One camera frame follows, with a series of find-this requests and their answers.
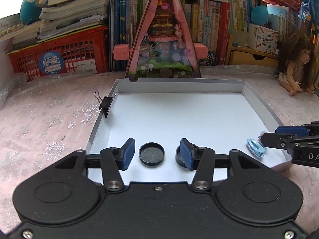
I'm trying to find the row of upright books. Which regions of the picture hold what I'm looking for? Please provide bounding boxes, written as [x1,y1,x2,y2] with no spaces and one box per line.
[182,0,265,65]

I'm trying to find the string of pale beads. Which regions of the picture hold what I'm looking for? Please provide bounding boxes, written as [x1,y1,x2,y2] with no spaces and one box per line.
[0,22,26,37]

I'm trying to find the wooden drawer box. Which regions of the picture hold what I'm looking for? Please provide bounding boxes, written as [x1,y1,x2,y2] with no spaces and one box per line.
[229,42,282,68]

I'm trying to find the red plastic crate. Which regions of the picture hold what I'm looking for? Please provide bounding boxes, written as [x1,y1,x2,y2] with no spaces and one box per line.
[6,26,109,75]

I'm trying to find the miniature bicycle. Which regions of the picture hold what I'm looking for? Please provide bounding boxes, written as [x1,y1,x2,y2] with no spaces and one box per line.
[199,52,215,67]

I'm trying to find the blue hair clip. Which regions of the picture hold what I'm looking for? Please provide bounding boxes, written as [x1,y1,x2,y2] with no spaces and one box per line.
[246,138,268,158]

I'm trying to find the white printed carton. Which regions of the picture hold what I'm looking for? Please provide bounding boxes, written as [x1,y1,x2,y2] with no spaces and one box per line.
[247,24,279,53]

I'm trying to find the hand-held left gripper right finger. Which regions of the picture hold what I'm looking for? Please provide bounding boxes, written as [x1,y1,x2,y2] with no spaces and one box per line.
[175,138,260,193]

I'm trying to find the long-haired baby doll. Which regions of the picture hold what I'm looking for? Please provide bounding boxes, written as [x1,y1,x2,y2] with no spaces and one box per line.
[276,29,319,97]

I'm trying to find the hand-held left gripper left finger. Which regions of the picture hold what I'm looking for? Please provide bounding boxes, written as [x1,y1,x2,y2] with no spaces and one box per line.
[55,138,136,193]

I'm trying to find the stack of worn books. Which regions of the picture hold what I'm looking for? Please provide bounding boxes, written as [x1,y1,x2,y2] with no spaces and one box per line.
[11,0,111,46]

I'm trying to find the black round lid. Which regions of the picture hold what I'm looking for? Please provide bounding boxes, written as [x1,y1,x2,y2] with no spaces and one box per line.
[175,143,197,166]
[139,142,165,167]

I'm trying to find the pink triangular miniature dollhouse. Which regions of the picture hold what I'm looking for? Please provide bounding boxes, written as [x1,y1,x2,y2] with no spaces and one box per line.
[113,0,208,82]

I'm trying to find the pink snowflake tablecloth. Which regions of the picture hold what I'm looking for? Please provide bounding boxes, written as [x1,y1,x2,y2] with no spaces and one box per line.
[0,63,319,229]

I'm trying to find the black binder clip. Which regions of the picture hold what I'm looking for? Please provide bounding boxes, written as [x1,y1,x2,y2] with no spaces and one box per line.
[94,91,117,118]

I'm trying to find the hanging blue packets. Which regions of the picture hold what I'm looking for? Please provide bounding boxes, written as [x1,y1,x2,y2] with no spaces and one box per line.
[298,0,319,23]

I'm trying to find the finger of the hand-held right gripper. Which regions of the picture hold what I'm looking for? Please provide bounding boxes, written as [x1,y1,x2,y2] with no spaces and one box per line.
[260,132,297,150]
[275,121,319,138]

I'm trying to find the white cardboard box lid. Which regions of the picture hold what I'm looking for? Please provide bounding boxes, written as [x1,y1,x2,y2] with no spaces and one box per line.
[86,78,293,183]

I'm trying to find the blue pompom ball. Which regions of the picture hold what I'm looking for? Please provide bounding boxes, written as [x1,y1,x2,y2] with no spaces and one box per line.
[250,5,270,26]

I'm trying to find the blue plush toy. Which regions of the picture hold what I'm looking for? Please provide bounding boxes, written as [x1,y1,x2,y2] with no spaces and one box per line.
[19,0,42,26]

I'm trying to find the row of blue books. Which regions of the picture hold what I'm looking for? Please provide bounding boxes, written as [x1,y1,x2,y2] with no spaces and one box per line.
[109,0,150,71]

